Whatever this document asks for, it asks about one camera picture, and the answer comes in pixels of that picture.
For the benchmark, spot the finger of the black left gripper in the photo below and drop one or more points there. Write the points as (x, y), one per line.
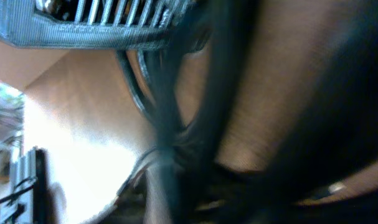
(89, 24)

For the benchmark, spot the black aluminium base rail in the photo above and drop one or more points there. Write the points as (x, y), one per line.
(29, 190)

